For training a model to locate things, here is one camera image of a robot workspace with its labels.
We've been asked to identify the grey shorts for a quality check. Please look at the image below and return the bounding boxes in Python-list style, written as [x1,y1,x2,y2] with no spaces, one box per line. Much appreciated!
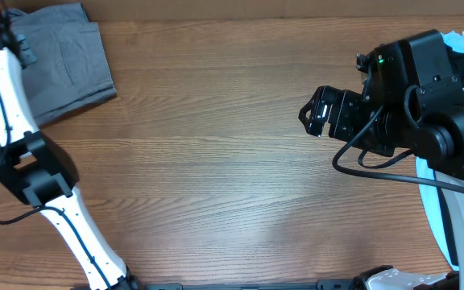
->
[9,2,117,126]

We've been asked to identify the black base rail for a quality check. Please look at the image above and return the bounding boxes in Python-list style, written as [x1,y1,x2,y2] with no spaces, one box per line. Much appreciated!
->
[110,279,368,290]

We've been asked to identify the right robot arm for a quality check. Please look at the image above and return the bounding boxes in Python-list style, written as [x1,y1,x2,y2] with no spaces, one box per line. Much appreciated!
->
[299,30,464,289]

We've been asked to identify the light blue t-shirt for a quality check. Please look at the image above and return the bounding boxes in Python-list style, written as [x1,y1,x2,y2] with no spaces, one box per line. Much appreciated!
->
[419,31,464,271]

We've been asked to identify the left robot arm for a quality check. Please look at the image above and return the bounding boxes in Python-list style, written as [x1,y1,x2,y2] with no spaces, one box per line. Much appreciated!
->
[0,36,141,289]

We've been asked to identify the black polo shirt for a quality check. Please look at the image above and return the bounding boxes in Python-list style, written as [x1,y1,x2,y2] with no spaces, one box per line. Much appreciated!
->
[437,47,464,270]

